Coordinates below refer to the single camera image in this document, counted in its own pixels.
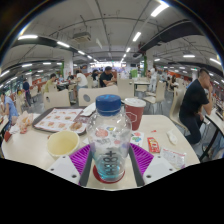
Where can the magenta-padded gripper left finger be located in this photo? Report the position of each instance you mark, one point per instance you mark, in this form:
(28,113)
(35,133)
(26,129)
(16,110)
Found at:
(63,168)

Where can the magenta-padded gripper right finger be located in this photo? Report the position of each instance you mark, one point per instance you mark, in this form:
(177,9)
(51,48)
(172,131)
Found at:
(156,168)

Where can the red sauce packet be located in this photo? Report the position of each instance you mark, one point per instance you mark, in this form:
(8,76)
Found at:
(153,145)

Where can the pale yellow paper cup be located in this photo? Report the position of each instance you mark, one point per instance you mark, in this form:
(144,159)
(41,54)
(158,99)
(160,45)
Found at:
(62,143)

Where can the flat round red coaster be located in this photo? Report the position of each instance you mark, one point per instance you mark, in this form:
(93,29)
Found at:
(96,176)

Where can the crumpled white napkin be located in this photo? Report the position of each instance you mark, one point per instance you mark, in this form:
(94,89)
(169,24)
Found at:
(172,137)

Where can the white sticker sheet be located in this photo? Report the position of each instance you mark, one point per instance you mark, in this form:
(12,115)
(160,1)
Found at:
(136,138)

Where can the printed paper tray liner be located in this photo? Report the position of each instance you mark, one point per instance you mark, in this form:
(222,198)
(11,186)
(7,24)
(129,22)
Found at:
(56,120)

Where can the clear blue-capped drink bottle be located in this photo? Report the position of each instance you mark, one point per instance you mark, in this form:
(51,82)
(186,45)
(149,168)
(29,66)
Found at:
(109,140)

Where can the dark food tray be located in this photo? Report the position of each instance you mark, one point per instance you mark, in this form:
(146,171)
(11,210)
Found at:
(37,120)

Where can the red paper cup white lid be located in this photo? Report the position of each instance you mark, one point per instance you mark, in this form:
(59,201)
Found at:
(134,113)

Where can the clear plastic food bag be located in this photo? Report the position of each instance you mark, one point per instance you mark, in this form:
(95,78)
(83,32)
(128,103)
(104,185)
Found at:
(24,121)

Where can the beige wooden chair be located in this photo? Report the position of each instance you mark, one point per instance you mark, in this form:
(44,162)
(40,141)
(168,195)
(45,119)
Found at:
(159,91)
(176,106)
(126,88)
(57,99)
(95,94)

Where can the person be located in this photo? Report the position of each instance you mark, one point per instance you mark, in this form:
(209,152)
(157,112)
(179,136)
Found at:
(26,88)
(153,76)
(10,108)
(106,78)
(81,80)
(49,83)
(193,103)

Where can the ceiling air conditioner unit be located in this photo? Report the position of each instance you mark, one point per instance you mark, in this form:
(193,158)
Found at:
(81,36)

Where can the ceiling strip lights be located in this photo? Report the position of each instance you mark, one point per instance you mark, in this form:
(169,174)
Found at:
(136,36)

